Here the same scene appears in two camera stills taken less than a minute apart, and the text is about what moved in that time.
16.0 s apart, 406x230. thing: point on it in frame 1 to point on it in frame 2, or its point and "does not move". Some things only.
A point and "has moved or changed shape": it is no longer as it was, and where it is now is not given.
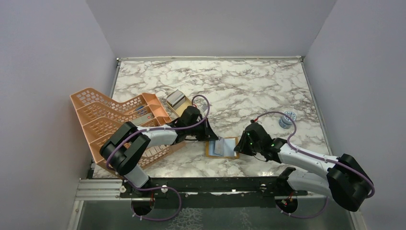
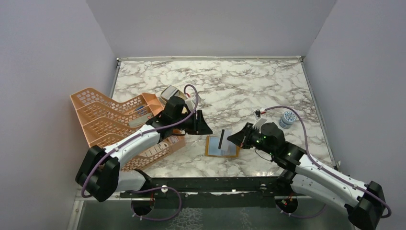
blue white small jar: (285, 122) does not move
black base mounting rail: (250, 191) does not move
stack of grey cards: (176, 98) has moved or changed shape
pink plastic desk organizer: (101, 117) does not move
